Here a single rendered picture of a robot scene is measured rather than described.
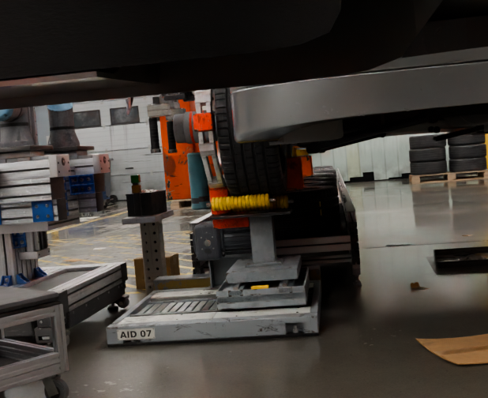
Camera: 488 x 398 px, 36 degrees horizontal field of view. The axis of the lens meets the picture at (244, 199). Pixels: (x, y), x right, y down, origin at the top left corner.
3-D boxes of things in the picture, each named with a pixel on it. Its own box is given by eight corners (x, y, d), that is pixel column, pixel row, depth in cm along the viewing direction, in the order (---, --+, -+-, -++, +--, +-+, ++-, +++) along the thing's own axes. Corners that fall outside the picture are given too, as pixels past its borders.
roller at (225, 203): (275, 206, 312) (274, 193, 311) (205, 212, 315) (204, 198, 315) (276, 205, 317) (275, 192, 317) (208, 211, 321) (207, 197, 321)
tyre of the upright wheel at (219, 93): (267, 28, 291) (279, 55, 356) (208, 34, 294) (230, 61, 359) (280, 197, 292) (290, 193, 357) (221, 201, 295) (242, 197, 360)
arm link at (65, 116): (48, 127, 350) (46, 98, 349) (49, 129, 363) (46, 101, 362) (74, 125, 352) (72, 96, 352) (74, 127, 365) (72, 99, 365)
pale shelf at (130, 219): (155, 222, 366) (155, 215, 366) (122, 224, 368) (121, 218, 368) (174, 215, 408) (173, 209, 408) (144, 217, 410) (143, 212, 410)
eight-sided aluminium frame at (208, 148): (218, 189, 302) (206, 54, 299) (202, 190, 302) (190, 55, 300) (235, 183, 356) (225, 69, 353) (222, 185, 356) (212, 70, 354)
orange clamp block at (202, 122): (216, 130, 300) (212, 129, 292) (197, 132, 301) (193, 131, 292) (215, 113, 300) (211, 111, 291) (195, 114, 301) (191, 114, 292)
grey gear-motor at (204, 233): (285, 287, 346) (279, 212, 344) (196, 294, 351) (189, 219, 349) (287, 281, 364) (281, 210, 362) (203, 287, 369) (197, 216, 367)
